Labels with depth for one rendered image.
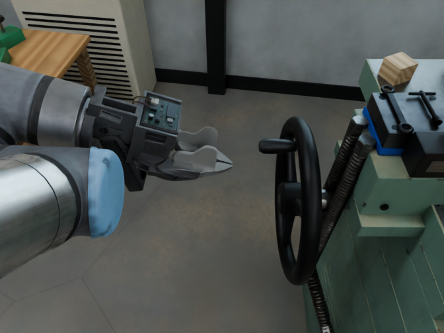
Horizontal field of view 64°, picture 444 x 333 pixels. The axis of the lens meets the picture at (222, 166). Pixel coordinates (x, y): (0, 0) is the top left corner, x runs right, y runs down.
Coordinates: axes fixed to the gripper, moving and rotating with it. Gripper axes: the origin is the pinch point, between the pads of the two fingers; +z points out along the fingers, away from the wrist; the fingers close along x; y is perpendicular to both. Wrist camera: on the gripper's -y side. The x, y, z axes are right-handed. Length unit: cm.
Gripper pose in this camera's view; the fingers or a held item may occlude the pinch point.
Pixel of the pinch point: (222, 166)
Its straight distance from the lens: 54.0
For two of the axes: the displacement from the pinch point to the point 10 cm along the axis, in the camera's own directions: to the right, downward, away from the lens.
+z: 9.4, 2.4, 2.6
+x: 0.1, -7.6, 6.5
